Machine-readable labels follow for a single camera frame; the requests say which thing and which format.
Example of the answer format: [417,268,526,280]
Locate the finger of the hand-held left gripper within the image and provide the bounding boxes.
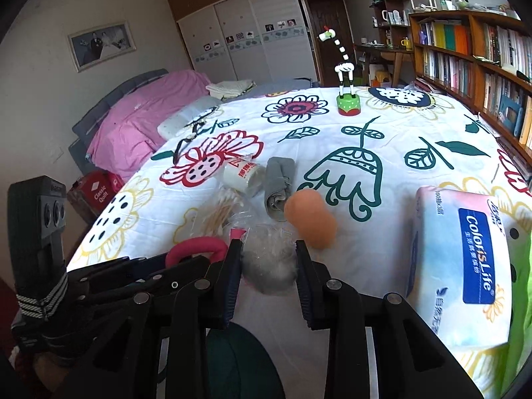
[79,258,210,305]
[68,255,167,288]

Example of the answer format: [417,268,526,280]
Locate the giraffe toy on green base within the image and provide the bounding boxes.
[318,26,361,117]

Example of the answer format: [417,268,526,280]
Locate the pink soft ring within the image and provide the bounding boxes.
[165,236,228,269]

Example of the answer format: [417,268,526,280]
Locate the pink pillow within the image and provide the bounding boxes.
[85,70,212,179]

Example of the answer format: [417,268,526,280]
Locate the red cardboard box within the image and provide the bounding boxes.
[66,170,125,225]

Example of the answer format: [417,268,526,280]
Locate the blue picture frame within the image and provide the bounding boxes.
[496,93,525,136]

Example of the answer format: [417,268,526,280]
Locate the folded white clothes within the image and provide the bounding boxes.
[205,79,255,101]

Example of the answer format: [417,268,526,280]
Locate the white sliding door wardrobe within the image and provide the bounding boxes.
[167,0,319,86]

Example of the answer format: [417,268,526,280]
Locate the small wooden desk shelf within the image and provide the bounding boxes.
[370,0,412,46]

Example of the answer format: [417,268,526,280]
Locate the dark wooden door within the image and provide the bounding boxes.
[301,0,358,88]

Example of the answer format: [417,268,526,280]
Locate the wooden desk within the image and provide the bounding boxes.
[353,42,414,88]

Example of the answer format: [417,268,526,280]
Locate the grey blue bedsheet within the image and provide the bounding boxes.
[230,79,321,100]

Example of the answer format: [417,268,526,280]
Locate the clear bag of cotton swabs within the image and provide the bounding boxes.
[195,197,250,242]

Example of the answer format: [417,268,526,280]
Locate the pastel tissue pack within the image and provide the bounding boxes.
[405,185,518,350]

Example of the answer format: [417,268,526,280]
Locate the wooden bookshelf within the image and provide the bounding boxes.
[408,8,532,163]

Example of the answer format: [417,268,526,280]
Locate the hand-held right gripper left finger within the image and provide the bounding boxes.
[62,239,244,399]

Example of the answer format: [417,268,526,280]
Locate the person's left forearm red sleeve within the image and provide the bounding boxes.
[0,276,19,354]

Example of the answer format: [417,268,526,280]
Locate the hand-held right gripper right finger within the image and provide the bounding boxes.
[294,239,478,399]

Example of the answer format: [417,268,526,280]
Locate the green printed fabric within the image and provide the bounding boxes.
[505,216,532,383]

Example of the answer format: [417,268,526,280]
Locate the framed wall photo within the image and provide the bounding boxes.
[67,21,137,73]

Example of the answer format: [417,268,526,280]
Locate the white paper cup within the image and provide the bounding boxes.
[223,156,267,196]

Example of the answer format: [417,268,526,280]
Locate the white floral quilt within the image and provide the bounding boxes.
[66,85,532,399]

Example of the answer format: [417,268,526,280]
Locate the grey rolled towel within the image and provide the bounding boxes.
[264,157,297,222]

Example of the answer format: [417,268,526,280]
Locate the grey padded headboard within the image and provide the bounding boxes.
[68,68,169,175]

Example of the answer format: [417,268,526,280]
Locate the rows of books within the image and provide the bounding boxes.
[418,19,532,150]

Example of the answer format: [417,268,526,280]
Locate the orange sponge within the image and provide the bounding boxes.
[284,189,338,251]

